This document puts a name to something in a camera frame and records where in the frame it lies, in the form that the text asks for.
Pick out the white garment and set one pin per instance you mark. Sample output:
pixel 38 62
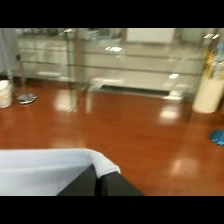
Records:
pixel 40 171

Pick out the silver round stand base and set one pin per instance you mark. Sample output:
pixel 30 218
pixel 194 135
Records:
pixel 26 98

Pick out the cream round container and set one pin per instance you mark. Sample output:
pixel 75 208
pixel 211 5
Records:
pixel 208 96

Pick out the white round container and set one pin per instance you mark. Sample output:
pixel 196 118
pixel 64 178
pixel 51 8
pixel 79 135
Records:
pixel 4 94

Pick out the blue round disc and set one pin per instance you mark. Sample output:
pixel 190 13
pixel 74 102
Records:
pixel 218 137

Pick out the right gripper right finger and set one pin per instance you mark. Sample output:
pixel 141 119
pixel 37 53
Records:
pixel 116 186

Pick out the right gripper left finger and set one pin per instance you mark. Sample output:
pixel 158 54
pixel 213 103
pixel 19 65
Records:
pixel 85 183

